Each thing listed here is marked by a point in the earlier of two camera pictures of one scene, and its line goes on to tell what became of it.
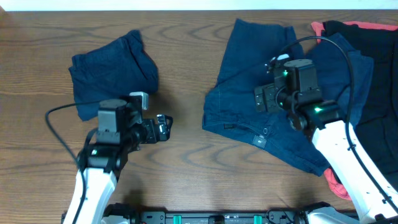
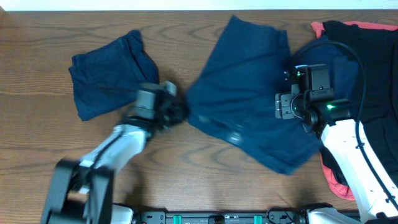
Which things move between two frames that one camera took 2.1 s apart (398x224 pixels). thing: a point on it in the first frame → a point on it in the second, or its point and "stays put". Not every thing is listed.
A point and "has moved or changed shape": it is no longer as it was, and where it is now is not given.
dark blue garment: [113, 70] stays put
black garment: [377, 124] stays put
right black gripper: [269, 92] → [282, 105]
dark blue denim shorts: [346, 75] has moved or changed shape
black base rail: [214, 217] stays put
